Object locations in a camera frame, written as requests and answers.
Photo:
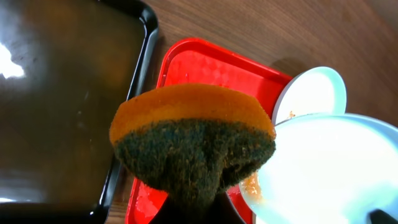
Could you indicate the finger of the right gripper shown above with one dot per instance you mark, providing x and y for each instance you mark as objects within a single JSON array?
[{"x": 380, "y": 217}]

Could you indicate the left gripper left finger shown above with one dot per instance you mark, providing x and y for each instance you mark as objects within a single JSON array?
[{"x": 169, "y": 213}]

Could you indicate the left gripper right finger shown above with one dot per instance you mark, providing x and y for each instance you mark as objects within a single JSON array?
[{"x": 223, "y": 211}]

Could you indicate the white plate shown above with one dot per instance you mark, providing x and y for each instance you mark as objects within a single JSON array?
[
  {"x": 326, "y": 169},
  {"x": 318, "y": 90}
]

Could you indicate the orange green sponge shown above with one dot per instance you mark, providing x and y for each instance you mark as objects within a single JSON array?
[{"x": 193, "y": 141}]

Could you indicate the white plate top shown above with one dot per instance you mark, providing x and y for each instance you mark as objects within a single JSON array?
[{"x": 318, "y": 90}]

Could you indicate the red serving tray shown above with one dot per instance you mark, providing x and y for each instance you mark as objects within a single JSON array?
[{"x": 198, "y": 61}]

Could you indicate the black water tray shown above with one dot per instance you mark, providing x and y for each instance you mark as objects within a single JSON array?
[{"x": 66, "y": 66}]

